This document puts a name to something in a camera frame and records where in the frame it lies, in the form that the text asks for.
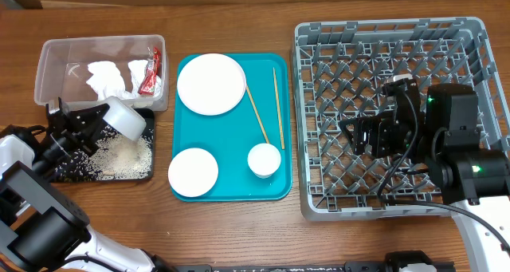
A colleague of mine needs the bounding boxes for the red snack wrapper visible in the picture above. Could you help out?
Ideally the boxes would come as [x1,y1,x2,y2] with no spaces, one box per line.
[138,47,162,95]

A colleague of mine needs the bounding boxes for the pile of white rice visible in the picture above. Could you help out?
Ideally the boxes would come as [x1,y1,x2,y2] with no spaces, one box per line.
[53,124,155,181]

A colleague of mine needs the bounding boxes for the small white plate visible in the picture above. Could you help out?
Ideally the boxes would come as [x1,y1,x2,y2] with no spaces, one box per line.
[168,148,219,198]

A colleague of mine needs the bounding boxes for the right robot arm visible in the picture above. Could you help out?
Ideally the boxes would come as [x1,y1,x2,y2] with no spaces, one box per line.
[339,74,509,271]

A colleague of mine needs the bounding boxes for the clear plastic waste bin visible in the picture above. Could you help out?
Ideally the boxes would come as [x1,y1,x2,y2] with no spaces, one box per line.
[33,34,170,112]

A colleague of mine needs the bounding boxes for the large white plate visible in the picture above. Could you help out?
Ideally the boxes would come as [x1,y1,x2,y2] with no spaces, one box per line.
[177,53,247,116]

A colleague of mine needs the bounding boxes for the black food waste tray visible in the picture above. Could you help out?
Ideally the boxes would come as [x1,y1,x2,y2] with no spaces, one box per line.
[41,108,156,184]

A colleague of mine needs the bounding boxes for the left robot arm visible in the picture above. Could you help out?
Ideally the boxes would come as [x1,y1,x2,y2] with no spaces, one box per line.
[1,97,175,272]

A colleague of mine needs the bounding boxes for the white napkin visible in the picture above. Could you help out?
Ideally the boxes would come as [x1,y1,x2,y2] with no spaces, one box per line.
[86,61,133,101]
[128,60,162,98]

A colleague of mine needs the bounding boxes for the grey bowl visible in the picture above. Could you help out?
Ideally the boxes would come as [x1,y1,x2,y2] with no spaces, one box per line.
[99,97,146,141]

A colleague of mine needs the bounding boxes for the right wooden chopstick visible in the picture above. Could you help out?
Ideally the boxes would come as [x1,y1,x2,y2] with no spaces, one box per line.
[273,67,285,150]

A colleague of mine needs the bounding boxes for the grey dishwasher rack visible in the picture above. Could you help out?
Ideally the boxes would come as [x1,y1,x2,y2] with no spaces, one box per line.
[292,17,509,221]

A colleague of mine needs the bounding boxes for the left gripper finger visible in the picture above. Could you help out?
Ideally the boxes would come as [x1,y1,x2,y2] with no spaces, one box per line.
[77,132,99,155]
[69,104,110,128]

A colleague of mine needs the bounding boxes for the wooden chopstick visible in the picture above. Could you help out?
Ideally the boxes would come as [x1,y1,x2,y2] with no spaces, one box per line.
[273,67,285,150]
[246,84,270,144]

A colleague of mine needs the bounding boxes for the left wooden chopstick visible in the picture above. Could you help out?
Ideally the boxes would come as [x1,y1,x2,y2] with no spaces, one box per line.
[246,84,270,144]

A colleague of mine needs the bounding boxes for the teal serving tray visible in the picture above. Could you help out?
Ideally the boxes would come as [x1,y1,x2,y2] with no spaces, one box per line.
[172,53,292,202]

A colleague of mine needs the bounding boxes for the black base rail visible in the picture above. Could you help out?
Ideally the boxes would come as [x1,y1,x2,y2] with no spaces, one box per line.
[173,250,457,272]

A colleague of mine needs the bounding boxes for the white cup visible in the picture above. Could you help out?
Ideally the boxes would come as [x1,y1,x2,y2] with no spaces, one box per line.
[247,143,281,179]

